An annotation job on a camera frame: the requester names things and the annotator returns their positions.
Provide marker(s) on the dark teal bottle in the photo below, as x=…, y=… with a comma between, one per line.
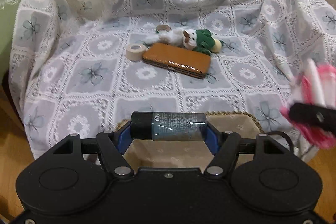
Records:
x=168, y=126

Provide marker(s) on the green tape roll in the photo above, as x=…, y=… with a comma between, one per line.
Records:
x=163, y=27

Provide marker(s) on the brown leather case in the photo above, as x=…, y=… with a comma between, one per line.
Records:
x=186, y=62

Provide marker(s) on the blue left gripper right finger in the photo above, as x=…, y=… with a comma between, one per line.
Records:
x=210, y=137

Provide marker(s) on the pink white sock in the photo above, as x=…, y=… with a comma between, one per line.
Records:
x=315, y=85

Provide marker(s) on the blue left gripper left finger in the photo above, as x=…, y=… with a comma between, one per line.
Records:
x=123, y=138

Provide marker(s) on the floral lace sofa cover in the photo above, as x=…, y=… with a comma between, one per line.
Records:
x=69, y=73

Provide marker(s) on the green white plush toy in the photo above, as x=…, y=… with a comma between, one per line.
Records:
x=200, y=40

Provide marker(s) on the finger of the black right gripper seen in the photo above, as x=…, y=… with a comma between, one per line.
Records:
x=313, y=115

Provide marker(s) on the woven basket with fabric liner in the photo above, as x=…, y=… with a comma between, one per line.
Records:
x=189, y=154

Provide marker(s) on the beige tape roll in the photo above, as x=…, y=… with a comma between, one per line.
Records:
x=134, y=52

